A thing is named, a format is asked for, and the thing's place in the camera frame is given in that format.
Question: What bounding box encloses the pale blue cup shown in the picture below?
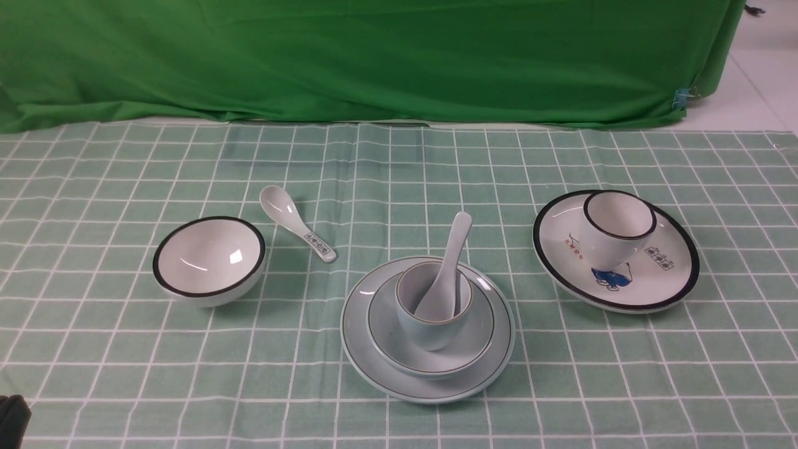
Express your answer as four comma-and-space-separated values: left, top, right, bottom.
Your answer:
395, 261, 474, 350

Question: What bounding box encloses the plain pale blue spoon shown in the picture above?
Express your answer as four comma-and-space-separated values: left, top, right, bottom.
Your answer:
414, 211, 473, 322

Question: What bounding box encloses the pale blue bowl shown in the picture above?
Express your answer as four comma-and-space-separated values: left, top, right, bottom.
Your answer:
367, 276, 495, 378

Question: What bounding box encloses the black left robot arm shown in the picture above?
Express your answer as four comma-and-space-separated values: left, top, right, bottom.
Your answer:
1, 395, 32, 448

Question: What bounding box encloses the white spoon with pattern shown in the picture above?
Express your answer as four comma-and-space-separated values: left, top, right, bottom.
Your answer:
259, 185, 337, 264

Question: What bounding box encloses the pale blue flat plate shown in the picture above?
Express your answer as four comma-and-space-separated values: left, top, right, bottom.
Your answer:
340, 256, 516, 404

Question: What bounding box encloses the white bowl black rim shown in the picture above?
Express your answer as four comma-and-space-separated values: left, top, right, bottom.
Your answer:
152, 216, 267, 307

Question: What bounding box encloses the white plate black rim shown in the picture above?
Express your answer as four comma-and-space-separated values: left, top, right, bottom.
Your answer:
531, 190, 700, 314

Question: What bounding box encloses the white cup black rim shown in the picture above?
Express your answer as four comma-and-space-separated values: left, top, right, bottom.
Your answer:
578, 190, 658, 272

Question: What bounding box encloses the blue clip on backdrop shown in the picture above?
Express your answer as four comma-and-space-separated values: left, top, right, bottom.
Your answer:
671, 86, 702, 110

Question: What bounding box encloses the green checkered tablecloth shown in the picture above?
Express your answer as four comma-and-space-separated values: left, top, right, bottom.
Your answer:
1, 122, 797, 448

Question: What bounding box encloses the green backdrop cloth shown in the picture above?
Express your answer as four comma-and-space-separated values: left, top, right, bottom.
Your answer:
1, 1, 744, 133

